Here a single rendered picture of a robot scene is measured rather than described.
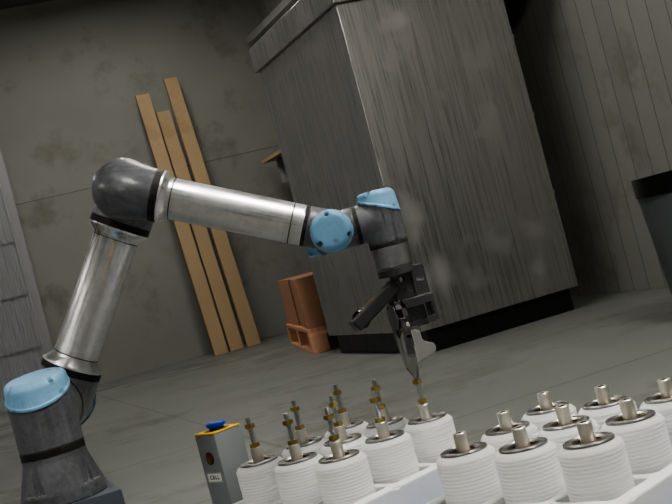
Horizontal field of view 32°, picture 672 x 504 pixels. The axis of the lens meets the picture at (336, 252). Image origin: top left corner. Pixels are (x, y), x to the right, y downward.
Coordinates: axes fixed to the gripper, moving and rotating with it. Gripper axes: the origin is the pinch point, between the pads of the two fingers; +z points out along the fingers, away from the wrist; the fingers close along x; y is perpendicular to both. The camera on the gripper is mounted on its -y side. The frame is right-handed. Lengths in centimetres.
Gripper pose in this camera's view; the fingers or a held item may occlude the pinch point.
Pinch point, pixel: (411, 372)
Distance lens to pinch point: 223.7
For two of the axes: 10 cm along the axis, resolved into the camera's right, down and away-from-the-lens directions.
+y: 9.5, -2.5, 1.8
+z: 2.5, 9.7, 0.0
